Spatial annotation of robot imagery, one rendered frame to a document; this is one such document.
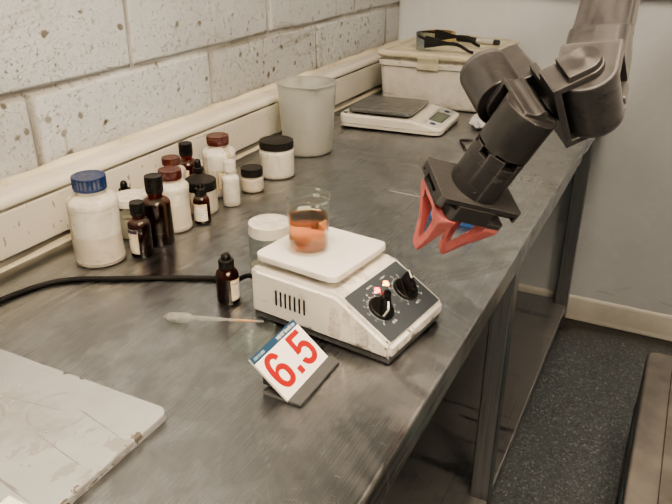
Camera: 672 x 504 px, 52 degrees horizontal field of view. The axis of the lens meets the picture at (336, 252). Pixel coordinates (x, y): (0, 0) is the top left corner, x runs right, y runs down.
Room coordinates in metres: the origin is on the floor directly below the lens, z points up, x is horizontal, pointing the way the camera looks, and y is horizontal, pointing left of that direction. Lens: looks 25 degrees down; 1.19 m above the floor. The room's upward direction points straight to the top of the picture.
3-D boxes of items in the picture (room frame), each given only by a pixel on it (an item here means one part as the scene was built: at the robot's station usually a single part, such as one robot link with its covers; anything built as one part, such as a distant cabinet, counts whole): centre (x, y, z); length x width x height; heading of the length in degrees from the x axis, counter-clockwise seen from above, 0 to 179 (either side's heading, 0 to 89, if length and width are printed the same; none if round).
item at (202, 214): (1.06, 0.22, 0.79); 0.03 x 0.03 x 0.07
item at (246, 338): (0.69, 0.10, 0.76); 0.06 x 0.06 x 0.02
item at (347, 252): (0.77, 0.02, 0.83); 0.12 x 0.12 x 0.01; 56
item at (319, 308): (0.75, 0.00, 0.79); 0.22 x 0.13 x 0.08; 56
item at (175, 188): (1.03, 0.26, 0.80); 0.06 x 0.06 x 0.10
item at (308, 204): (0.76, 0.03, 0.87); 0.06 x 0.05 x 0.08; 43
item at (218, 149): (1.20, 0.21, 0.80); 0.06 x 0.06 x 0.11
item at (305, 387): (0.62, 0.04, 0.77); 0.09 x 0.06 x 0.04; 153
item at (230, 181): (1.14, 0.18, 0.79); 0.03 x 0.03 x 0.08
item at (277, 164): (1.30, 0.12, 0.79); 0.07 x 0.07 x 0.07
